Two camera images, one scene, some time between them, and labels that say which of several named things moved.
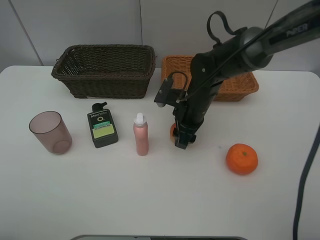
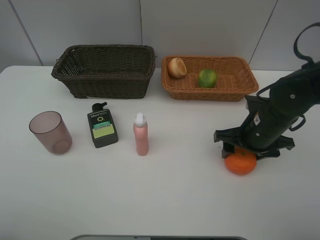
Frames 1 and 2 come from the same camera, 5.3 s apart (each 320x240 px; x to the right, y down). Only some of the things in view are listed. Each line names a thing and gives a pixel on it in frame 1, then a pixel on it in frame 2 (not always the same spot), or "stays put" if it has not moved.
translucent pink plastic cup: x=50 y=128 stays put
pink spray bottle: x=141 y=134 stays put
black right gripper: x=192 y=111 → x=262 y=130
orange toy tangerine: x=242 y=159 stays put
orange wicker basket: x=178 y=67 stays put
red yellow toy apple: x=172 y=127 → x=176 y=67
